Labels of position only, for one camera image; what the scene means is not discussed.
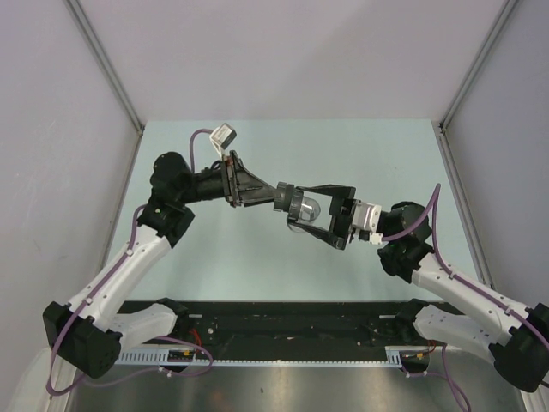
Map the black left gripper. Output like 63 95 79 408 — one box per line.
178 151 281 209

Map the clear elbow fitting with grey nut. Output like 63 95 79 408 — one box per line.
287 192 322 233

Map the dark grey threaded ring nut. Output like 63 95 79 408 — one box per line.
273 182 295 213

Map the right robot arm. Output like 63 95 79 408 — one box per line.
274 185 548 393

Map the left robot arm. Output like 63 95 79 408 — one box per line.
43 151 276 379

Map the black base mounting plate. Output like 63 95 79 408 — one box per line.
137 301 443 370

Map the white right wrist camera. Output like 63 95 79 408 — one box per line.
351 200 383 245

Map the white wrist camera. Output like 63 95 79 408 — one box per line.
351 200 383 245
209 123 237 159

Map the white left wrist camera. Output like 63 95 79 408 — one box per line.
209 123 237 159

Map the white slotted cable duct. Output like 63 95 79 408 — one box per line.
115 343 432 367

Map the left aluminium frame post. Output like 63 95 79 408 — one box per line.
63 0 145 136

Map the aluminium frame post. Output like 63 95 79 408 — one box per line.
438 0 522 133
63 0 145 136

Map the right aluminium frame post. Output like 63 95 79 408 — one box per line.
438 0 522 133

